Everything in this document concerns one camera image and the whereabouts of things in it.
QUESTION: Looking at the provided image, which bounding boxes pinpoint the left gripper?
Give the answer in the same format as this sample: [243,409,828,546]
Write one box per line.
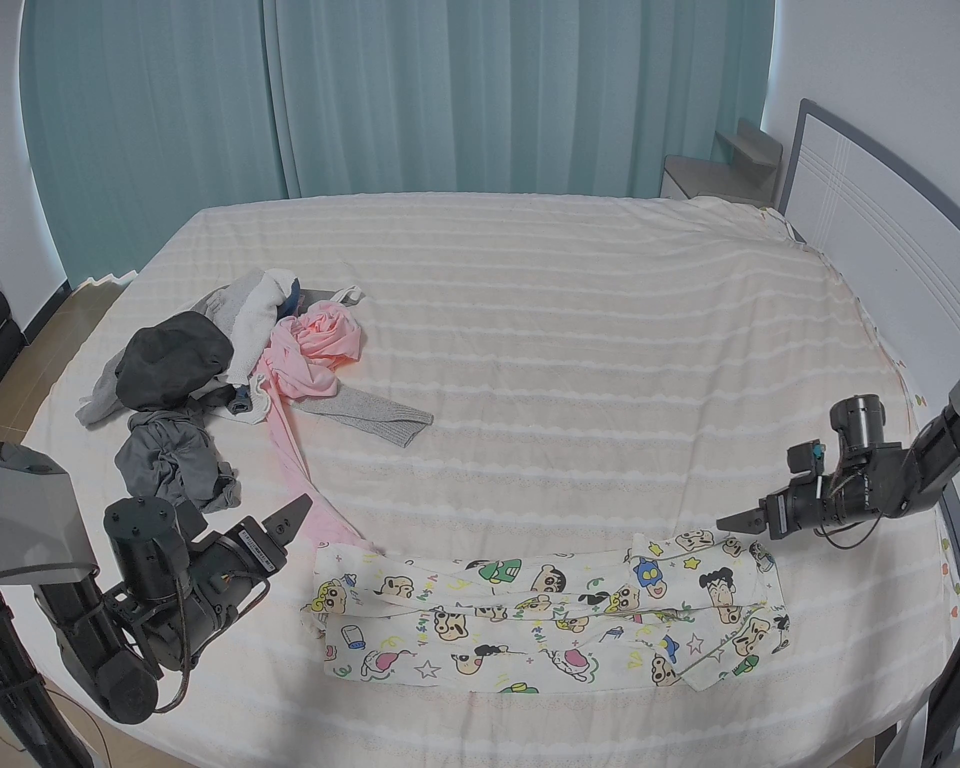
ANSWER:
[191,492,314,609]

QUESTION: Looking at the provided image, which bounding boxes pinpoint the dark grey garment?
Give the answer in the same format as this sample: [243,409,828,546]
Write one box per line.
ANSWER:
[114,403,243,515]

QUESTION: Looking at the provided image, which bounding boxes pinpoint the black garment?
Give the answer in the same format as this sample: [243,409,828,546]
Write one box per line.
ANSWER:
[116,312,232,412]

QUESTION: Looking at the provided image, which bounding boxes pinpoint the white printed pyjama top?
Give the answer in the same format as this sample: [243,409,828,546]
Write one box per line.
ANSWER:
[300,528,792,693]

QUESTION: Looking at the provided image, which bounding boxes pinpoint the bed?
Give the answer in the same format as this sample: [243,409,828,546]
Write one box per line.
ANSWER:
[0,97,960,768]

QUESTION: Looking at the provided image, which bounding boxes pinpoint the blue-green curtain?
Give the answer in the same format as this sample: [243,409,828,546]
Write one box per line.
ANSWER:
[22,0,294,291]
[258,0,777,202]

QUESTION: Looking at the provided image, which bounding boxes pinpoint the grey knitted sweater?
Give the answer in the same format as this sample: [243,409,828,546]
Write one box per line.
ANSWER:
[75,281,436,450]

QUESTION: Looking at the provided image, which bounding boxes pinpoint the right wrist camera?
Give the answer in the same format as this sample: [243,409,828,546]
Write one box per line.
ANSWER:
[786,441,828,481]

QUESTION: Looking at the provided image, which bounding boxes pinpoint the black cabinet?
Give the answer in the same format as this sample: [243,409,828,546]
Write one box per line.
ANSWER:
[0,288,22,376]

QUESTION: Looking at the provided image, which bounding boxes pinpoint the grey bedside table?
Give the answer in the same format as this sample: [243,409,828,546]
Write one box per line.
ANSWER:
[661,116,785,204]

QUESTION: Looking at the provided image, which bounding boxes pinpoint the pink garment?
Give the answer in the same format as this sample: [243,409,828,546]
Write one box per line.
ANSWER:
[251,300,387,556]

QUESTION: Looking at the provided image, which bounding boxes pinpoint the white garment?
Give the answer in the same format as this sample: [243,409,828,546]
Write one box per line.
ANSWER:
[217,266,369,425]

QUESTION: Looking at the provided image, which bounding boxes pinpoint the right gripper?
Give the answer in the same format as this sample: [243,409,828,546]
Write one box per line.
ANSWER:
[716,480,828,540]

